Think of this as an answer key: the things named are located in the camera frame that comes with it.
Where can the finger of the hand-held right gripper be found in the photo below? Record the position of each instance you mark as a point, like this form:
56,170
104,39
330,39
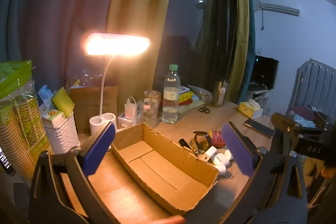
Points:
284,121

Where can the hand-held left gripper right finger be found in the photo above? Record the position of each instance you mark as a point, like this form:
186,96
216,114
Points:
236,150

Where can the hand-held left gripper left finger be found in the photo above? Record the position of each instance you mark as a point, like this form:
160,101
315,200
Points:
101,148

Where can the white plastic bottle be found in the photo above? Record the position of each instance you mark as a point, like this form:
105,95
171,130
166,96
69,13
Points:
220,169
227,154
221,160

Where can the red label can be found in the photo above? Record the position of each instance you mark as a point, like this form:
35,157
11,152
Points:
218,138

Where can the small metal keys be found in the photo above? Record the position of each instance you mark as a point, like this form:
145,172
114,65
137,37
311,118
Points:
196,152

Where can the cardboard box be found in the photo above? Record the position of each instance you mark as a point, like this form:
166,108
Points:
162,169

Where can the pile of clothes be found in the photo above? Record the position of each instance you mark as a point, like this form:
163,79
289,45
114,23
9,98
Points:
304,115

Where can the white desk lamp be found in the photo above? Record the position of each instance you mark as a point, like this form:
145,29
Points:
101,121

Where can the dark smartphone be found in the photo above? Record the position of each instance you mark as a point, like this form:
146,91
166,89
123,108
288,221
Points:
258,128

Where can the yellow tissue box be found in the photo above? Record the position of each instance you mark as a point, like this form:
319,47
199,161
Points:
250,109

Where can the white power strip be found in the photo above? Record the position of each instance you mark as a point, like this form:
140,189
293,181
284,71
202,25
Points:
126,121

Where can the white television stand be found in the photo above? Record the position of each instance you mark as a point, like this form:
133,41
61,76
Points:
258,95

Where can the white plastic basket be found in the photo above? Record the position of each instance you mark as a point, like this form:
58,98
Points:
61,132

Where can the brown cardboard carton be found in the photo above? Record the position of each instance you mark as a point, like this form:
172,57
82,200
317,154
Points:
86,103

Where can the black scissors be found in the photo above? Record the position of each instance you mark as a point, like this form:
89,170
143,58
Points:
204,109

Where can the black television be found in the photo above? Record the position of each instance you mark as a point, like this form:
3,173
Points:
265,71

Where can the grey panel radiator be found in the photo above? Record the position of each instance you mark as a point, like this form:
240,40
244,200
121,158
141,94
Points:
315,77

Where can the clear plastic container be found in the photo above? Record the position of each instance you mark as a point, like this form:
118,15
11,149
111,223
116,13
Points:
147,115

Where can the white printed pack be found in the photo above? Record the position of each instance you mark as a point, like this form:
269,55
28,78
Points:
52,115

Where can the steel tumbler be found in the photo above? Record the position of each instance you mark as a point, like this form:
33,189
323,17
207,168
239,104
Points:
219,94

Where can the yellow-green packet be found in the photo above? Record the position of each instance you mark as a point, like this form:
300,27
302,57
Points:
63,102

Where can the yellow flat pack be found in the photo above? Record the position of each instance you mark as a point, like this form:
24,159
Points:
185,96

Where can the blue white packet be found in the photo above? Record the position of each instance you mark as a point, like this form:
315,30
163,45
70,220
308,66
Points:
46,92

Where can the clear water bottle green cap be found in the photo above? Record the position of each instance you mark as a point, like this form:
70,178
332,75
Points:
170,98

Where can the green pack of paper cups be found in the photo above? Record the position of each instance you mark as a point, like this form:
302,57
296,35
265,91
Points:
18,121

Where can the lit smartphone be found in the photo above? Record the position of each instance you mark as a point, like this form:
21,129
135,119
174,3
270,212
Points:
5,162

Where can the teal curtain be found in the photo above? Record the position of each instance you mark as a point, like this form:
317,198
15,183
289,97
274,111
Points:
252,29
52,29

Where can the olive curtain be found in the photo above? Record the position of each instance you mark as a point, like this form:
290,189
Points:
139,3
241,29

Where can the white air conditioner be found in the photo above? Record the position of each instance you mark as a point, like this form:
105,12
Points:
279,8

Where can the dark glass window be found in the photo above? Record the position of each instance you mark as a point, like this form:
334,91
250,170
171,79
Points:
194,29

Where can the white wall charger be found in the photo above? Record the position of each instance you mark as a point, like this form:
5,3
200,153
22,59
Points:
130,108

